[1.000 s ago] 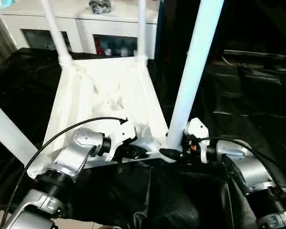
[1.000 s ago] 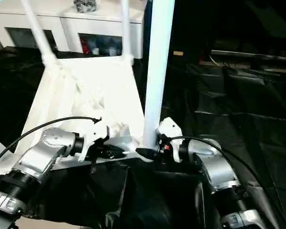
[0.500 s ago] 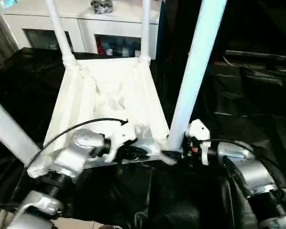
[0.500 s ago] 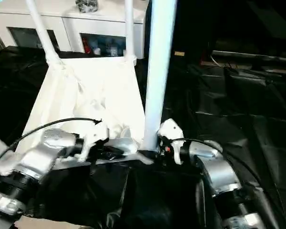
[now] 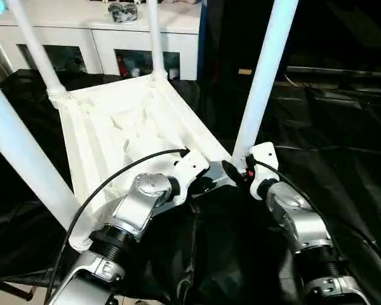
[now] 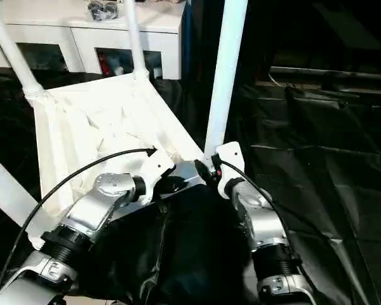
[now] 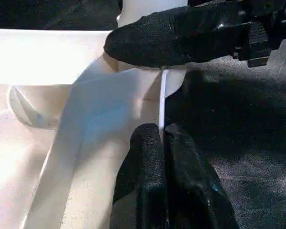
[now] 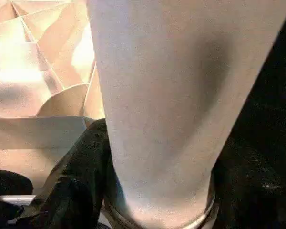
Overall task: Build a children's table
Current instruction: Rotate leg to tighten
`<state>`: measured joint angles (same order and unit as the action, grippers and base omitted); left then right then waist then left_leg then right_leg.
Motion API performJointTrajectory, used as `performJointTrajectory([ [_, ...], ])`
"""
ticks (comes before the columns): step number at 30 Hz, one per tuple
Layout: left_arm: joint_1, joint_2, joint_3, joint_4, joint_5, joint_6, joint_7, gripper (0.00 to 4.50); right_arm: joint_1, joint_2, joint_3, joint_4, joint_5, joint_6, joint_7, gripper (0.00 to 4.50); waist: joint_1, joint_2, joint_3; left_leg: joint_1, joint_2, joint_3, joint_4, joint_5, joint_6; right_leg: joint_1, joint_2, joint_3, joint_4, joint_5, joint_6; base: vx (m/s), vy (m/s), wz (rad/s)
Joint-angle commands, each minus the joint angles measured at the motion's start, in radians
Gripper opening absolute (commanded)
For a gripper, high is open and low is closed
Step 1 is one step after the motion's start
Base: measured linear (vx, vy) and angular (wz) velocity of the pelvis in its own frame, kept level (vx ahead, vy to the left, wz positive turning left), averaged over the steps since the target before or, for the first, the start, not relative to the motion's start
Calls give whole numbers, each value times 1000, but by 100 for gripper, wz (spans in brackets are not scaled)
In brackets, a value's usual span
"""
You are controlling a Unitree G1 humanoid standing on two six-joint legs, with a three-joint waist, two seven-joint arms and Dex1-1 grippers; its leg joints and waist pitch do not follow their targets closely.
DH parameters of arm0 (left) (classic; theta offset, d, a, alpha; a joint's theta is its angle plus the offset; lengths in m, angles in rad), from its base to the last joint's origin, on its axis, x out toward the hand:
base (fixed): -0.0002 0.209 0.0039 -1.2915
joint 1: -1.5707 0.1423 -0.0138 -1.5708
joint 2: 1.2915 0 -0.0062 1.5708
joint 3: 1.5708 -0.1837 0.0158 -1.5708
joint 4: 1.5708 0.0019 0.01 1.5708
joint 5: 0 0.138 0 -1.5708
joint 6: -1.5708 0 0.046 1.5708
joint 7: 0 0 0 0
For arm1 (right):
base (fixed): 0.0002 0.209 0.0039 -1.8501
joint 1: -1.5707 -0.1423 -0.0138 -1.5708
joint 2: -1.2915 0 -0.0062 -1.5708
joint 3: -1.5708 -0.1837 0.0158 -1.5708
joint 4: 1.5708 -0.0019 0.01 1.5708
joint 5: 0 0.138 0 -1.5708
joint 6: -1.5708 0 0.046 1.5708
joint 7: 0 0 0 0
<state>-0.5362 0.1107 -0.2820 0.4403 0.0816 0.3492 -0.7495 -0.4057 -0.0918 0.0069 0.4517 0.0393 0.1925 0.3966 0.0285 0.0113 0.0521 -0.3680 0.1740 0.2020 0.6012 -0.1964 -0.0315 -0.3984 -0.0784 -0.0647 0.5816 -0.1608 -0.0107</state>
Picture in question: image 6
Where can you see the small white jar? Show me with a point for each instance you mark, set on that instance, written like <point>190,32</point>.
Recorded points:
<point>119,68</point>

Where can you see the black plastic mat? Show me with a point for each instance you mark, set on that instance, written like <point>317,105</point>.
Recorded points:
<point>317,159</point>

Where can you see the red bottle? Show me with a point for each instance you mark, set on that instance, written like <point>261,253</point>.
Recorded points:
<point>103,65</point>

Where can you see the white plastic table leg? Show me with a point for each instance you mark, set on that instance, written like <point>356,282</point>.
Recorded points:
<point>225,70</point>
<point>16,51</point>
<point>134,38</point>
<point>6,187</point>

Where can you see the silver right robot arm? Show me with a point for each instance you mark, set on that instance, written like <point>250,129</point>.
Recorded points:
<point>260,216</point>

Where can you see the black low shelf board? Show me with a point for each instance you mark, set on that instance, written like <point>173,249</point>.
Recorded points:
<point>333,72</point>

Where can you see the white plastic table top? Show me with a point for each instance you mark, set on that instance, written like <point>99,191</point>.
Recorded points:
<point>101,121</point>

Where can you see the white sideboard cabinet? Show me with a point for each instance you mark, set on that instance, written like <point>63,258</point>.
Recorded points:
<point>159,32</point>

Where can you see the grey crumpled object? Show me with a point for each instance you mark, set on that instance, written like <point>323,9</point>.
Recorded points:
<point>103,9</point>

